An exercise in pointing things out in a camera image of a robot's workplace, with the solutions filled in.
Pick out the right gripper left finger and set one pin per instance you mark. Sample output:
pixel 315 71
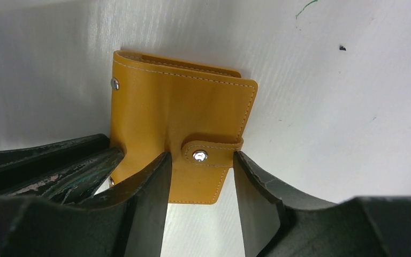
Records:
pixel 126 220

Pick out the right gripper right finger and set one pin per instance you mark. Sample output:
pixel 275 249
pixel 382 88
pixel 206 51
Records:
pixel 278 219

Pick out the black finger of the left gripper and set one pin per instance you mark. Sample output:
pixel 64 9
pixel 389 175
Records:
pixel 65 172

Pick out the yellow leather card holder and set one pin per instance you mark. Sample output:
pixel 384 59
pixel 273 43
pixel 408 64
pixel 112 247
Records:
pixel 196 112

